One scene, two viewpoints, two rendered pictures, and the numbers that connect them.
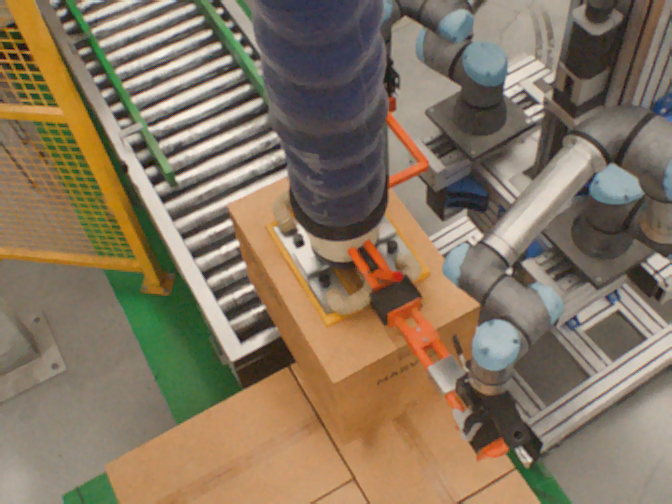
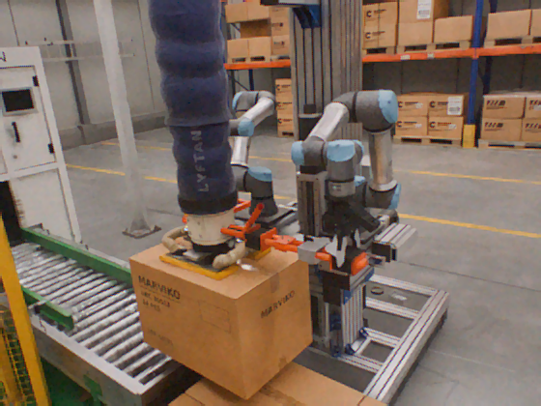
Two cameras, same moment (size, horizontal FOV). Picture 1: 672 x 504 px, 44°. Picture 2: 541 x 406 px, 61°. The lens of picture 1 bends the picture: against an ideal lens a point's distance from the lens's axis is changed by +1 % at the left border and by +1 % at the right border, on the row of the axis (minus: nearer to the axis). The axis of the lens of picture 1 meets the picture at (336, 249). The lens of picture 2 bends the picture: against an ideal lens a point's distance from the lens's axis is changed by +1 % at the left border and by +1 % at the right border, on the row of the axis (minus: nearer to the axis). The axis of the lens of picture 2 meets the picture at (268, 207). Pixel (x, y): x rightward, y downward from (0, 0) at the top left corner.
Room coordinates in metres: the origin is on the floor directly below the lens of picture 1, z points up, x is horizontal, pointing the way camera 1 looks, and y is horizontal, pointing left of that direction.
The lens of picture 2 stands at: (-0.42, 0.51, 1.81)
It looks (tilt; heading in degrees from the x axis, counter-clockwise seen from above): 19 degrees down; 334
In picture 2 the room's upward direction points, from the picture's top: 4 degrees counter-clockwise
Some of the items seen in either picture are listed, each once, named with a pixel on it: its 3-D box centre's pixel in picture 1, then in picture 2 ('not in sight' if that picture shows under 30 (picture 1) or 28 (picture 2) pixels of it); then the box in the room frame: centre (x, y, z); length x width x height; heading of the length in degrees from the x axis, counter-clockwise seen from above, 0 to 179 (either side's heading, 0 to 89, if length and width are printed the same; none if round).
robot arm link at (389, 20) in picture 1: (376, 17); not in sight; (1.50, -0.16, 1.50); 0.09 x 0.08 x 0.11; 130
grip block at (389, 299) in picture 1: (395, 300); (261, 237); (0.91, -0.12, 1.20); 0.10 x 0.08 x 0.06; 112
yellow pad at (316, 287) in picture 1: (311, 262); (196, 258); (1.11, 0.07, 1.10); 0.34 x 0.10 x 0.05; 22
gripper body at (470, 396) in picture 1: (484, 388); (340, 214); (0.62, -0.24, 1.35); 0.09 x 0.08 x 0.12; 23
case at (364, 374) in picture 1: (351, 292); (221, 300); (1.14, -0.02, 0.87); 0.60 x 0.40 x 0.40; 22
